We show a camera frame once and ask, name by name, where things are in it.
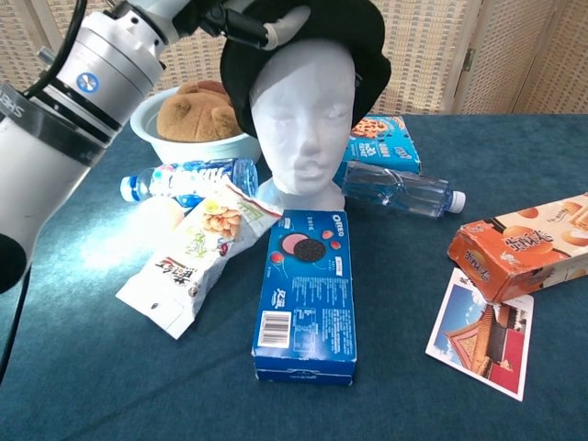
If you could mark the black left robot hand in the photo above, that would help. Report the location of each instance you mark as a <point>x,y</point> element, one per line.
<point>229,20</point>

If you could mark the black baseball cap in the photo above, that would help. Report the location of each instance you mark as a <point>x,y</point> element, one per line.
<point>367,46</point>

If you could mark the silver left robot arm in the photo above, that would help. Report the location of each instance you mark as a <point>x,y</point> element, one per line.
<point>46,161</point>

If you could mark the clear water bottle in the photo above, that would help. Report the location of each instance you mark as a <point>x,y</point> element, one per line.
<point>404,195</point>

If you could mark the brown plush toy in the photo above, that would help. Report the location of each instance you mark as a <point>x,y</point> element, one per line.
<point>193,117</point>

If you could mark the white foam mannequin head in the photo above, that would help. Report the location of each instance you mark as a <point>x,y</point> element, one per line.
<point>303,115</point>

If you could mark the light blue plastic basin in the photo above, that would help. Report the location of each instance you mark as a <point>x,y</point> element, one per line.
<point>202,149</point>

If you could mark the water bottle with blue label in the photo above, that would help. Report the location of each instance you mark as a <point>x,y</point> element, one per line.
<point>193,177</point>

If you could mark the blue chocolate chip cookie box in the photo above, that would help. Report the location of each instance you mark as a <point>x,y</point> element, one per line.
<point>386,147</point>

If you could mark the white ball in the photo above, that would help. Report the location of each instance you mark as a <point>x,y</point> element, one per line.
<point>172,213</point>

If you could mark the woven folding screen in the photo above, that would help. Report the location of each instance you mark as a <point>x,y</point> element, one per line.
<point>436,46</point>

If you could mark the metal screen hinge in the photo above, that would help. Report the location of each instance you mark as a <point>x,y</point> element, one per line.
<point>469,59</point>

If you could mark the white snack bag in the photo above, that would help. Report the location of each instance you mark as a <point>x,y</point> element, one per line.
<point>184,275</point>

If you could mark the blue Oreo box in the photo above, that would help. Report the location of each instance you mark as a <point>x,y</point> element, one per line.
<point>305,298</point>

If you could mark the orange egg roll box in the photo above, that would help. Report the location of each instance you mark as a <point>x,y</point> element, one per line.
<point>514,257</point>

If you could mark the palace photo postcard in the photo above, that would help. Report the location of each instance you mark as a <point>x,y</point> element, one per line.
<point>482,340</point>

